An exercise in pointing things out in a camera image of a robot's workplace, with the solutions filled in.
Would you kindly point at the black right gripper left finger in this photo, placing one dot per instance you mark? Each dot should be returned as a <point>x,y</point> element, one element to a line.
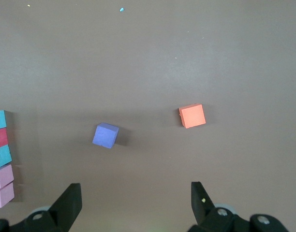
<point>65,207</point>

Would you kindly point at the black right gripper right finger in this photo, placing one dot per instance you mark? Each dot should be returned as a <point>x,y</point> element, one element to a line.
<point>201,207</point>

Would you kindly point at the pink foam cube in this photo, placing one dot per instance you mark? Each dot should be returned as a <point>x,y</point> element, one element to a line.
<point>3,195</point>
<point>2,176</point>

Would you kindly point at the red foam cube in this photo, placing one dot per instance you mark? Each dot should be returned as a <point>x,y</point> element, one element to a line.
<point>0,137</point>

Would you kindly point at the purple foam cube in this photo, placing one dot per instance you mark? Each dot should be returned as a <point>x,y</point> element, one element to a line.
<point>105,135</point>

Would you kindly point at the orange foam cube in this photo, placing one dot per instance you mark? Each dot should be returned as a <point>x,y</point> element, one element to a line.
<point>192,116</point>

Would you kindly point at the cyan foam crumb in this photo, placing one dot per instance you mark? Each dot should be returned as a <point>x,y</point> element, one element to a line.
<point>121,9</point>

